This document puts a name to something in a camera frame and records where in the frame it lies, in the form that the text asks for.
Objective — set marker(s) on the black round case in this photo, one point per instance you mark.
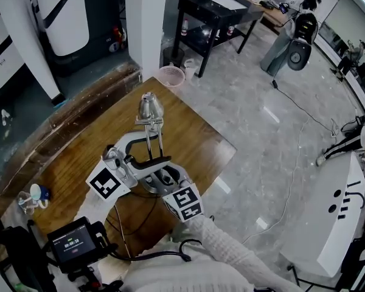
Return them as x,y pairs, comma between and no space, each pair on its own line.
298,55

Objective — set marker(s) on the black round bin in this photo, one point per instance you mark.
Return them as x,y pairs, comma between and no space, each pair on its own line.
173,56

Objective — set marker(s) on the red fire extinguisher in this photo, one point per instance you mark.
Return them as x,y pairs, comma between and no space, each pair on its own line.
118,38

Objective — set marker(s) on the large wall mirror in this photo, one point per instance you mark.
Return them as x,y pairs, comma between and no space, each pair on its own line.
346,41

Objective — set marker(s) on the white plastic jug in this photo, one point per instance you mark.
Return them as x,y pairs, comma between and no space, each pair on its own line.
189,69

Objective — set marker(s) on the person's white knitted sweater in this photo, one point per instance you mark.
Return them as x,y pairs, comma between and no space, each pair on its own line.
170,275

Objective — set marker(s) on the clear plastic cup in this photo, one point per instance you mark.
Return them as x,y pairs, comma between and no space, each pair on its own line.
25,203

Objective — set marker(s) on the white cabinet black stripes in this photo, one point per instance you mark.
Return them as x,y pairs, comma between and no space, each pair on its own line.
1,59

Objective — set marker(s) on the white and black machine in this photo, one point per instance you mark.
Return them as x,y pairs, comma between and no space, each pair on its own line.
67,17

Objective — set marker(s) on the white sink basin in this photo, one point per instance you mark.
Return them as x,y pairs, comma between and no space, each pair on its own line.
228,3

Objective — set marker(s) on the light wooden bench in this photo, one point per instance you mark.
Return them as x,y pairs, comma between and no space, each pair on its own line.
275,15

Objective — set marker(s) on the person's right forearm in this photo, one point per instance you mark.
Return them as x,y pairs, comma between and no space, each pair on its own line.
231,248

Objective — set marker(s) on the white bottle red cap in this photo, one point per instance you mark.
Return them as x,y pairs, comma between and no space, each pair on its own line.
230,31
185,28

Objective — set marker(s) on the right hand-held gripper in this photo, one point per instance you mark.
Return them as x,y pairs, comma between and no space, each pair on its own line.
186,204

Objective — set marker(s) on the white counter black marks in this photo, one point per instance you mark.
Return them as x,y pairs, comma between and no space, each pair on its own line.
322,224

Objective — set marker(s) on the black camera rig stand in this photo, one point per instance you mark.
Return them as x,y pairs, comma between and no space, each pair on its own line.
9,251

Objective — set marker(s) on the black sink table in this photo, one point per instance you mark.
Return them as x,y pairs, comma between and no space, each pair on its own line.
200,8

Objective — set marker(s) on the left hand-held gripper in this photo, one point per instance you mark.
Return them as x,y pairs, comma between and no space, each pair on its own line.
109,183

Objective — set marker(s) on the blue and white cup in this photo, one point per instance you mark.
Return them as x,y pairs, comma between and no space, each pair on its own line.
43,192

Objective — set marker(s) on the black timer screen device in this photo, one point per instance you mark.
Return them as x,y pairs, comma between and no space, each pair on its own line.
74,245

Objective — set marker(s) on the pink mesh waste basket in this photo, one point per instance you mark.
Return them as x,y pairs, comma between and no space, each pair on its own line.
172,76

